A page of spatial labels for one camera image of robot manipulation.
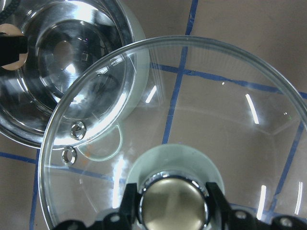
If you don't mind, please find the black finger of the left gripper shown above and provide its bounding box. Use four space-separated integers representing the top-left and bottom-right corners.
0 34 27 67

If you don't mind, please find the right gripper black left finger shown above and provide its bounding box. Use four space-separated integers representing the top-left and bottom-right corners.
54 183 140 230

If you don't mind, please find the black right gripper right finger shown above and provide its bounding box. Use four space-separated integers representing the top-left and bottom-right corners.
206 182 307 230

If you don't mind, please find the beige egg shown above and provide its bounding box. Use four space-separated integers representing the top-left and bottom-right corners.
0 23 28 71

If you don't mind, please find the glass pot lid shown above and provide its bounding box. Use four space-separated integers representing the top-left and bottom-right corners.
38 36 307 230

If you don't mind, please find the pale green cooking pot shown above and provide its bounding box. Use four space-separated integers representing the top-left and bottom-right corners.
0 0 145 148

